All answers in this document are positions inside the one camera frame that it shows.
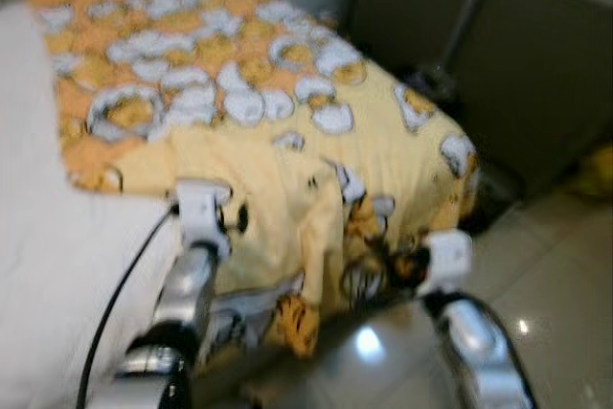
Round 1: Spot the yellow cartoon cat blanket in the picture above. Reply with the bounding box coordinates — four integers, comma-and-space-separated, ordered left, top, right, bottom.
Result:
27, 0, 480, 362

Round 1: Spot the small black round object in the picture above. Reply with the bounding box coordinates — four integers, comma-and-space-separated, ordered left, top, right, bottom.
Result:
397, 62, 461, 108

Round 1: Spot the yellow floor object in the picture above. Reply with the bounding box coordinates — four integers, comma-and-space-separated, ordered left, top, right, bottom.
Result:
575, 146, 613, 201

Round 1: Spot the dark glass sliding door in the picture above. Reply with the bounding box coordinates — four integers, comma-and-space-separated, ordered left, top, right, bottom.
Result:
345, 0, 613, 199

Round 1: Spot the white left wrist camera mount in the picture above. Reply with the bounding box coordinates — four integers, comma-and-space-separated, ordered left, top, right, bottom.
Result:
174, 179, 237, 259

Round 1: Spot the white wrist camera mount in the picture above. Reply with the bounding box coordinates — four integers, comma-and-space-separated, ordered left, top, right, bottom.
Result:
420, 229, 475, 299
174, 179, 237, 259

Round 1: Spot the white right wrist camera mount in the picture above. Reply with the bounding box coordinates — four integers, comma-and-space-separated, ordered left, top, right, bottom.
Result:
420, 229, 475, 299

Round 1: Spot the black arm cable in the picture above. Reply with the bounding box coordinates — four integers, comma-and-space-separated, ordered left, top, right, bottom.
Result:
75, 200, 183, 409

